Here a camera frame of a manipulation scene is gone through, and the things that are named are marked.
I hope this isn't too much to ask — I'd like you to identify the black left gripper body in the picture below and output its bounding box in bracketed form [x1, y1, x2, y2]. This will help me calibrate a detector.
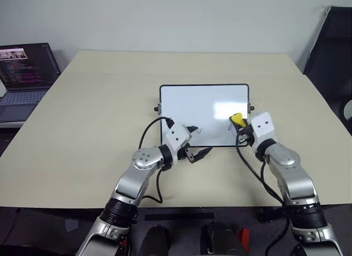
[177, 141, 195, 164]

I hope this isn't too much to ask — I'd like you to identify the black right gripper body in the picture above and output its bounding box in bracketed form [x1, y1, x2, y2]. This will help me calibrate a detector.
[236, 123, 255, 146]

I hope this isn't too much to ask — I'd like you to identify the yellow whiteboard eraser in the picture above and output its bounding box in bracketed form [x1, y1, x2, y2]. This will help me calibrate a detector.
[229, 112, 247, 128]

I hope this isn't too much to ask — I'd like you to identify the black-framed small whiteboard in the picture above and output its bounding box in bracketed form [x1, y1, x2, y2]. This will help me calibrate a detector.
[153, 83, 255, 149]

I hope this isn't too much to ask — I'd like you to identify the black flat strip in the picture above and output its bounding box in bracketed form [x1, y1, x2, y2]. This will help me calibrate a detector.
[144, 212, 216, 221]

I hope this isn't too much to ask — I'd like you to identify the large dark rounded shape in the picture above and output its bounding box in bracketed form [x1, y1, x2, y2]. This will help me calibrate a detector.
[200, 220, 250, 256]

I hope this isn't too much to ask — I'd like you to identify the small dark rounded shape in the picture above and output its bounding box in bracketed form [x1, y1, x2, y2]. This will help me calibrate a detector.
[138, 225, 172, 256]

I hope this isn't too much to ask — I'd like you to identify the red plastic piece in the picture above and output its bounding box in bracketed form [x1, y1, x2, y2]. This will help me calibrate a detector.
[236, 227, 252, 253]

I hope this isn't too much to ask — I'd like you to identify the white round object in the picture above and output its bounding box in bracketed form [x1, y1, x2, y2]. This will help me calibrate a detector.
[343, 99, 352, 122]

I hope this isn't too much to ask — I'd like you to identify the black chair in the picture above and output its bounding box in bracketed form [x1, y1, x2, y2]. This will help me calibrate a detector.
[302, 6, 352, 136]

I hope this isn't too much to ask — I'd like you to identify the open grey laptop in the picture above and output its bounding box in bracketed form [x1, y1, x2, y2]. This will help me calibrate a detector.
[0, 42, 62, 123]

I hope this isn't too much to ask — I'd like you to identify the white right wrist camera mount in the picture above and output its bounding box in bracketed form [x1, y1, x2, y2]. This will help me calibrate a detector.
[247, 111, 276, 152]

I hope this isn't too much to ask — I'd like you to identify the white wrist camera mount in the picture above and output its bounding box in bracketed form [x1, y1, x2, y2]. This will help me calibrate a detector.
[161, 123, 194, 152]
[247, 111, 276, 152]

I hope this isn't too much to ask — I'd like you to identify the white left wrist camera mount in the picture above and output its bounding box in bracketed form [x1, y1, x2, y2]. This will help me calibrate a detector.
[161, 123, 194, 152]

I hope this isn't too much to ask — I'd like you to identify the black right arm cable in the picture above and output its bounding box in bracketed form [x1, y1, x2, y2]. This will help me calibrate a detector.
[235, 134, 293, 256]

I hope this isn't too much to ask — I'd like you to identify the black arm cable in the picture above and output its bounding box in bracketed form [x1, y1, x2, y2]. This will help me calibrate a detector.
[139, 117, 175, 204]
[235, 134, 293, 256]

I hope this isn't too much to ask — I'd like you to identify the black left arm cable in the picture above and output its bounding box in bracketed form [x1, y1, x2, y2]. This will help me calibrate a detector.
[139, 117, 175, 204]

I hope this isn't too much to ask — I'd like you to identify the black table bracket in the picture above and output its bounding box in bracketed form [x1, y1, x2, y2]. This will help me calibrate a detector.
[257, 208, 287, 224]

